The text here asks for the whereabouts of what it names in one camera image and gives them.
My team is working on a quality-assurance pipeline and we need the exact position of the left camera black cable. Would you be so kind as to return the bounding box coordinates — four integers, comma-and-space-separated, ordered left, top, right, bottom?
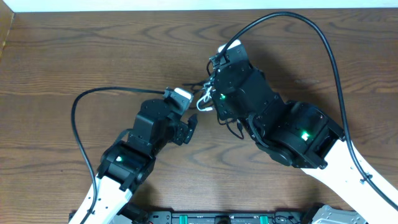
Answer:
70, 86, 165, 224

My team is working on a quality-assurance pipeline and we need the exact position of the camera black cable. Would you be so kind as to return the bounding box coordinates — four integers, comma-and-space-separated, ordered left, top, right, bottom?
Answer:
214, 11, 398, 212
70, 86, 165, 224

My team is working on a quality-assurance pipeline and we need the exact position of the right camera black cable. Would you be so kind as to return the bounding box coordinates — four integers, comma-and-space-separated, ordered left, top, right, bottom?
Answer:
214, 11, 398, 212

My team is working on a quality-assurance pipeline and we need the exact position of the white USB cable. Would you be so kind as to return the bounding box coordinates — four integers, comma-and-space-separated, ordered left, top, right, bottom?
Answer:
196, 86, 214, 112

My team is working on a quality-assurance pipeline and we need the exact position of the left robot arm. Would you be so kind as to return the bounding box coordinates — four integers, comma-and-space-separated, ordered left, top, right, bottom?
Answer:
70, 98, 197, 223

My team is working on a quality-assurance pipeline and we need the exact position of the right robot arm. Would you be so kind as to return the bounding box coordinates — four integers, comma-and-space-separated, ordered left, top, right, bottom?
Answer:
211, 45, 397, 223

